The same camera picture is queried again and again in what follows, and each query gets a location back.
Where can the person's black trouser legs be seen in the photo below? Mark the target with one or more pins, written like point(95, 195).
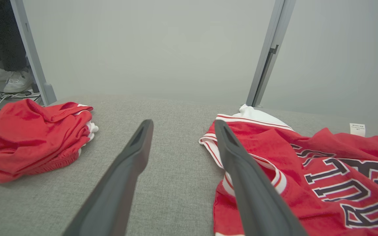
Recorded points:
point(2, 36)

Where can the red lettered basketball jersey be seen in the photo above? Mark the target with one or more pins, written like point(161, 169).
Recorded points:
point(307, 147)

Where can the grey metal partition post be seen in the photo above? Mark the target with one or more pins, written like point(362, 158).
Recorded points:
point(269, 52)

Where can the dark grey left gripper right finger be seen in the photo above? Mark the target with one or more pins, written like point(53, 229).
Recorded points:
point(258, 196)

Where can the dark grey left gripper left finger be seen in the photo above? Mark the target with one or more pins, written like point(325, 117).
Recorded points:
point(113, 196)

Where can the red shorts with white trim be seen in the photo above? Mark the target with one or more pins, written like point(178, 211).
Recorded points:
point(28, 141)

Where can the grey metal partition end leg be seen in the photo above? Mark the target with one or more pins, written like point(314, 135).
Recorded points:
point(31, 55)

